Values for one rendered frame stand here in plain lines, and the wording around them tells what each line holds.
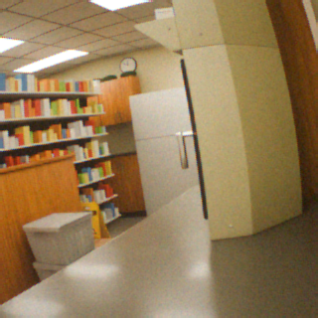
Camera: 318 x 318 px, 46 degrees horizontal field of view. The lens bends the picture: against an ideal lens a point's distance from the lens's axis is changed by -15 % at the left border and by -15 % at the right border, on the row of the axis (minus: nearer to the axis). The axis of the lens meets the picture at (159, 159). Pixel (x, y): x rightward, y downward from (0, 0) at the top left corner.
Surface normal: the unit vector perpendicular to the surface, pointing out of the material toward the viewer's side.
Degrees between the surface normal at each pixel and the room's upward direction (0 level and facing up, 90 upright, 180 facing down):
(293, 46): 90
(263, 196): 90
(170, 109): 90
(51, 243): 96
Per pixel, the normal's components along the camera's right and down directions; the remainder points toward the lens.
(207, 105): -0.32, 0.11
